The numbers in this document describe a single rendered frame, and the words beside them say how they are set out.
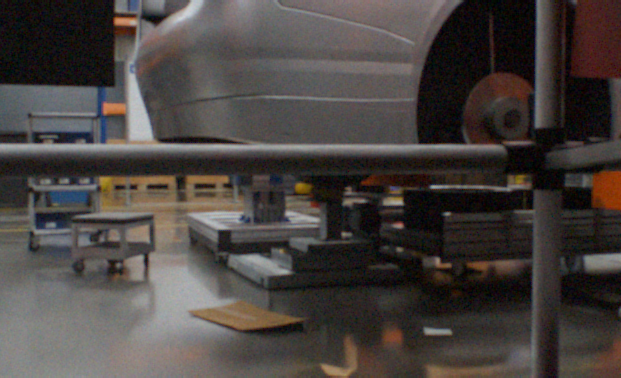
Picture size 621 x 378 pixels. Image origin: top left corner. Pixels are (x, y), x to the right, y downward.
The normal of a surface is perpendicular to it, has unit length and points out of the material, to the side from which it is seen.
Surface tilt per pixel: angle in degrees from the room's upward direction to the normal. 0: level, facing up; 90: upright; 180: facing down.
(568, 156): 90
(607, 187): 90
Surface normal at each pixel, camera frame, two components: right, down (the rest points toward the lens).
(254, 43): -0.07, 0.10
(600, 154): -0.95, 0.02
